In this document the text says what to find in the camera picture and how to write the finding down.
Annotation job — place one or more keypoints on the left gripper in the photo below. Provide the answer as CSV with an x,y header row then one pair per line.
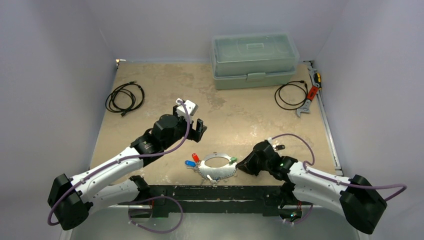
x,y
195,135

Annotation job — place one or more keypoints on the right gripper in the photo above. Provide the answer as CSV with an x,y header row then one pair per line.
x,y
253,160

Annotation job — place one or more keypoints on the key with green tag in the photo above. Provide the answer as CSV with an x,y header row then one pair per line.
x,y
233,160

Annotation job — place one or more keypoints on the black key fob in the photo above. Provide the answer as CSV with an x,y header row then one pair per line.
x,y
279,147

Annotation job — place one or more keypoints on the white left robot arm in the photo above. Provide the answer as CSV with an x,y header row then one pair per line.
x,y
73,199

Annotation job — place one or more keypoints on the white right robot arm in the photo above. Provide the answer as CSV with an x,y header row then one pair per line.
x,y
353,198

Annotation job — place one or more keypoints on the green plastic toolbox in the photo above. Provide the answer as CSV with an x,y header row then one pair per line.
x,y
257,60

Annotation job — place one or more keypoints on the yellow black tool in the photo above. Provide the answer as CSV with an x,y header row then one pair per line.
x,y
315,76

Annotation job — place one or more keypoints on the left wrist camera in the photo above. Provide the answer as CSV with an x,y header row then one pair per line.
x,y
187,108

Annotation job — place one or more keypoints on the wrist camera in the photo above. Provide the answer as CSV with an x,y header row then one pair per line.
x,y
274,143
187,108

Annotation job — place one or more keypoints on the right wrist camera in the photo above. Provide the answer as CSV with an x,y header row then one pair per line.
x,y
274,143

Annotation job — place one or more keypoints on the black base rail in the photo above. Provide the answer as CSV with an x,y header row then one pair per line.
x,y
267,200

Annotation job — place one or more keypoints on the red handled adjustable wrench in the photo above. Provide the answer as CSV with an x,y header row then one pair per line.
x,y
305,108

